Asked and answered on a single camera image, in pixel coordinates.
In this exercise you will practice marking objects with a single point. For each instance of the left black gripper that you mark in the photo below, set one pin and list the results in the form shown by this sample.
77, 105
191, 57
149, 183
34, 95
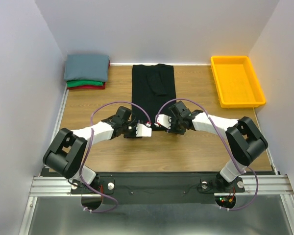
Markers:
131, 133

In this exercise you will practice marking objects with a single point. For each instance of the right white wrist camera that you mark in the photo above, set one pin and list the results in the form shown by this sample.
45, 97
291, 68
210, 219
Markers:
163, 120

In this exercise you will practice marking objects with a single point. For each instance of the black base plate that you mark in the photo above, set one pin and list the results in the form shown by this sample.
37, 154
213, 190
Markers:
158, 188

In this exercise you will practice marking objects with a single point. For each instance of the folded grey-blue t-shirt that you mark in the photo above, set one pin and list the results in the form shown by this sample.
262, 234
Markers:
87, 67

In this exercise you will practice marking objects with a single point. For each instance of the aluminium mounting rail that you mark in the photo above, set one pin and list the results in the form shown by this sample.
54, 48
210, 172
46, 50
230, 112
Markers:
267, 185

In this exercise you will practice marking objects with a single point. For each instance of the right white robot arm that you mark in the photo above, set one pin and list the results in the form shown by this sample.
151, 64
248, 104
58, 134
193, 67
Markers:
242, 139

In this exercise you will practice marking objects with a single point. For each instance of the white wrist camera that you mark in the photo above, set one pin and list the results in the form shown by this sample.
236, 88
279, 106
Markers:
163, 120
142, 130

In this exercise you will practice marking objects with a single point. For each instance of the folded green t-shirt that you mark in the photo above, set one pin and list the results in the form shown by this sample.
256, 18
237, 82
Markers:
78, 83

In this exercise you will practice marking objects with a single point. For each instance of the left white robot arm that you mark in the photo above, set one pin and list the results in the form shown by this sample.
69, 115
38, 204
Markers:
66, 152

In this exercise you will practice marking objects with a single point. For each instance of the yellow plastic tray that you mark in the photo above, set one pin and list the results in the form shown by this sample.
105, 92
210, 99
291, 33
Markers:
236, 82

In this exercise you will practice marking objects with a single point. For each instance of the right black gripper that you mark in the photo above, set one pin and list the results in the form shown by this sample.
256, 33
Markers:
174, 129

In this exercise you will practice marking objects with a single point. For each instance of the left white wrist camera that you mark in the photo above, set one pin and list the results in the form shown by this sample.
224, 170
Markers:
142, 130

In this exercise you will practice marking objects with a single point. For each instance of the black t-shirt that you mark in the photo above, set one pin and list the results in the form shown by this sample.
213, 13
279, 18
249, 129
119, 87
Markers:
153, 86

